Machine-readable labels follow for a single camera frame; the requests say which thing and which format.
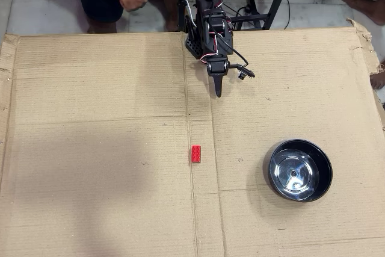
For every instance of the red lego block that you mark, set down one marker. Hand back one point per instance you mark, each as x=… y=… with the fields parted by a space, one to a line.
x=196 y=153

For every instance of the small wrist camera board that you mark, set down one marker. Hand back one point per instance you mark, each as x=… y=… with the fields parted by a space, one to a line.
x=243 y=72

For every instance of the bare foot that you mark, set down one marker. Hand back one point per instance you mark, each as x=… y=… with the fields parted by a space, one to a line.
x=364 y=5
x=378 y=81

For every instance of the brown cardboard sheet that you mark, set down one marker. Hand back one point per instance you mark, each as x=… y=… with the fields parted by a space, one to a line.
x=90 y=148

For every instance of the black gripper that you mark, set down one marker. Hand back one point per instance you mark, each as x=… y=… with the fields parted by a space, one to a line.
x=217 y=70

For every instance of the black round bowl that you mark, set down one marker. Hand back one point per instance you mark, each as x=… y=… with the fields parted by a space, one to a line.
x=300 y=169

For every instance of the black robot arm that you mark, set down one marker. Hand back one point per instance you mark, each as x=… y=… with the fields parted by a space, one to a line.
x=212 y=25

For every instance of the black metal stand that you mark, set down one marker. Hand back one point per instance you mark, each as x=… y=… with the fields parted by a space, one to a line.
x=275 y=4

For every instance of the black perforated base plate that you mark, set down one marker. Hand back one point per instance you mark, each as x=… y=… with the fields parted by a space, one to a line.
x=192 y=44

